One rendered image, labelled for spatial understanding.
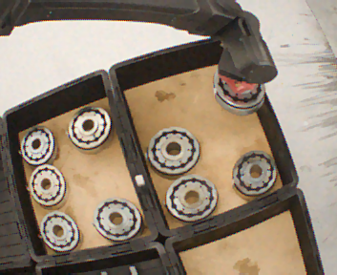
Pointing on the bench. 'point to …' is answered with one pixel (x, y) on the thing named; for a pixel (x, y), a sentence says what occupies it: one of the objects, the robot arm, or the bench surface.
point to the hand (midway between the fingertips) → (241, 79)
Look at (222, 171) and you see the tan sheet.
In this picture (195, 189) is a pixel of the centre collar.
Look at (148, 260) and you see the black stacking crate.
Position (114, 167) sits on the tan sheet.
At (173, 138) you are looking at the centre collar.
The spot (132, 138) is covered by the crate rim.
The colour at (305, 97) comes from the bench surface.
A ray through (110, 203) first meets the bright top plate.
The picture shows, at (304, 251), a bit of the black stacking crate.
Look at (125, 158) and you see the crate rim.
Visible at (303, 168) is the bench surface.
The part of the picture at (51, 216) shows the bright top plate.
